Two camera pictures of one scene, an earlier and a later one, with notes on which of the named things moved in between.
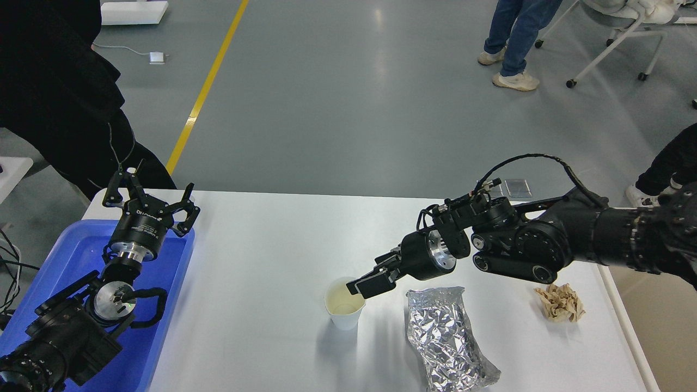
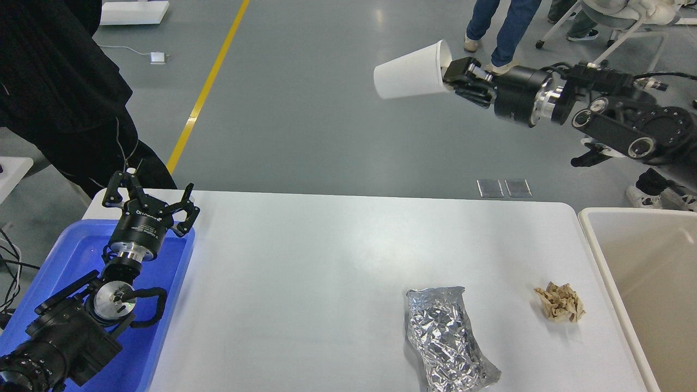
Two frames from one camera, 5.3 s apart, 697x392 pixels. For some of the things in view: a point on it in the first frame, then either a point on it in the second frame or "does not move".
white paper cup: x=344 y=307 to x=420 y=72
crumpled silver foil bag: x=439 y=330 does not move
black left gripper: x=142 y=229 does not move
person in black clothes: x=60 y=98 does not move
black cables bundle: x=7 y=310 does not move
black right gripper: x=423 y=255 to x=523 y=93
